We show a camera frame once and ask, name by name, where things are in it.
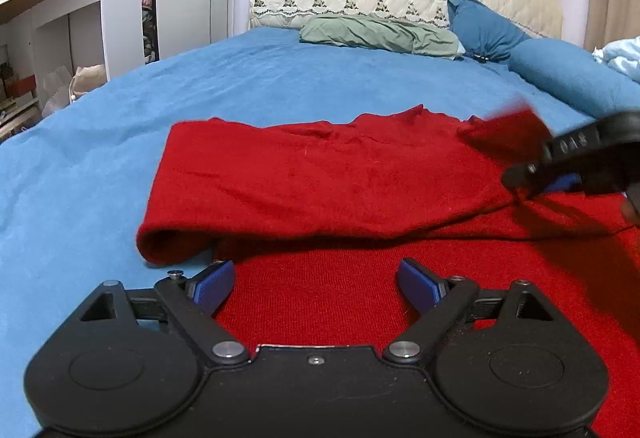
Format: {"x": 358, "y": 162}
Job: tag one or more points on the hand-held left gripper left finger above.
{"x": 216, "y": 287}

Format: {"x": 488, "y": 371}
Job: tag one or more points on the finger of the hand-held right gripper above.
{"x": 525, "y": 175}

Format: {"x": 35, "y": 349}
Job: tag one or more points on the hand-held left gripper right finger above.
{"x": 418, "y": 287}

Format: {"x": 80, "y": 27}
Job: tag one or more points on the red knit garment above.
{"x": 340, "y": 188}

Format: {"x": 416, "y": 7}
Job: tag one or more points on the person's right hand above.
{"x": 633, "y": 210}

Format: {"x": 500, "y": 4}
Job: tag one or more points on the blue bolster pillow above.
{"x": 570, "y": 76}

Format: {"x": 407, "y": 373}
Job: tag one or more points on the light blue blanket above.
{"x": 622, "y": 56}

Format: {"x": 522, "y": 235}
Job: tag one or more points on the blue square pillow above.
{"x": 482, "y": 31}

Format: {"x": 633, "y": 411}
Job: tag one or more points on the green pillow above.
{"x": 380, "y": 33}

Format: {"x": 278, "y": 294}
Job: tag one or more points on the blue bed sheet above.
{"x": 250, "y": 78}

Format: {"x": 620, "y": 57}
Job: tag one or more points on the beige cloth bag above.
{"x": 89, "y": 79}

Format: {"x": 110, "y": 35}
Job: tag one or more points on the clear plastic bag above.
{"x": 56, "y": 91}

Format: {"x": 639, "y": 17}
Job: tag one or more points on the white shelf desk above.
{"x": 75, "y": 13}

